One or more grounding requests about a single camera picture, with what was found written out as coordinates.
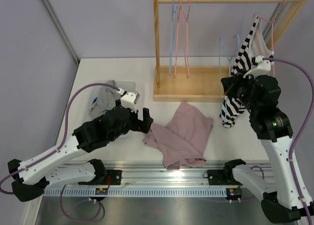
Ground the grey tank top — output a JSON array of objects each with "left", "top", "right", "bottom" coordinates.
[{"left": 89, "top": 86, "right": 121, "bottom": 119}]

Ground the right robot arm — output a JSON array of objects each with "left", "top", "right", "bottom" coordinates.
[{"left": 221, "top": 75, "right": 314, "bottom": 224}]

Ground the aluminium mounting rail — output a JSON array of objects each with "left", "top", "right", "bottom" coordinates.
[{"left": 33, "top": 146, "right": 300, "bottom": 188}]

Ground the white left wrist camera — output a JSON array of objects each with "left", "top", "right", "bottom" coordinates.
[{"left": 117, "top": 88, "right": 140, "bottom": 112}]

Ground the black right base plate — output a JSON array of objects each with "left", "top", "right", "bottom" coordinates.
[{"left": 207, "top": 170, "right": 239, "bottom": 186}]

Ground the mauve tank top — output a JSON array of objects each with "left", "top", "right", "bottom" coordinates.
[{"left": 143, "top": 102, "right": 213, "bottom": 170}]

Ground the wooden clothes rack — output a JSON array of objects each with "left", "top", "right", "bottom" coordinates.
[{"left": 153, "top": 0, "right": 307, "bottom": 102}]

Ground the white plastic basket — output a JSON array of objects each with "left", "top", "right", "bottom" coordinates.
[{"left": 84, "top": 80, "right": 136, "bottom": 120}]

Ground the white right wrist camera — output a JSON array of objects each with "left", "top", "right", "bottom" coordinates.
[{"left": 243, "top": 55, "right": 271, "bottom": 78}]

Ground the white slotted cable duct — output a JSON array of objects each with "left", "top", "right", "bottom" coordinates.
[{"left": 44, "top": 187, "right": 227, "bottom": 198}]

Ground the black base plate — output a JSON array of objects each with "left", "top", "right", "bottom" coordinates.
[
  {"left": 78, "top": 169, "right": 123, "bottom": 186},
  {"left": 207, "top": 170, "right": 239, "bottom": 186}
]

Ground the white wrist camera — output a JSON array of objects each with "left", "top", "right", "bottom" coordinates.
[
  {"left": 243, "top": 55, "right": 271, "bottom": 78},
  {"left": 117, "top": 88, "right": 140, "bottom": 112}
]

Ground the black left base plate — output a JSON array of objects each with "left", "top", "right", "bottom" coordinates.
[{"left": 78, "top": 169, "right": 123, "bottom": 186}]

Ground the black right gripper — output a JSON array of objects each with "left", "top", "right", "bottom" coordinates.
[{"left": 222, "top": 69, "right": 259, "bottom": 115}]

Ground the black white striped tank top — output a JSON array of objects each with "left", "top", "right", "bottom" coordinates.
[{"left": 219, "top": 15, "right": 275, "bottom": 129}]

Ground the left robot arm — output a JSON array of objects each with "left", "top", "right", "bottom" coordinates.
[{"left": 8, "top": 105, "right": 154, "bottom": 202}]

